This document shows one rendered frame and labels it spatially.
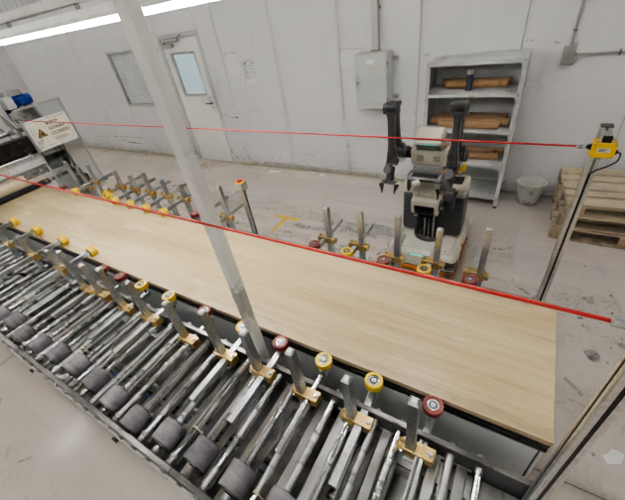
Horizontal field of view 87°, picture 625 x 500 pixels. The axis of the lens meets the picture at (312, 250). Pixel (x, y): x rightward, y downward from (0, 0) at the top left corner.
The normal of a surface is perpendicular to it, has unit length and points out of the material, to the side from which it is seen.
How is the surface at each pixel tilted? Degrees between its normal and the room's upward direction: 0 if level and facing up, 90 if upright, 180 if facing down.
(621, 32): 90
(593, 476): 0
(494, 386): 0
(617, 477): 0
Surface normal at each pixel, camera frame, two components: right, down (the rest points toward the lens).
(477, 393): -0.14, -0.79
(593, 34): -0.50, 0.58
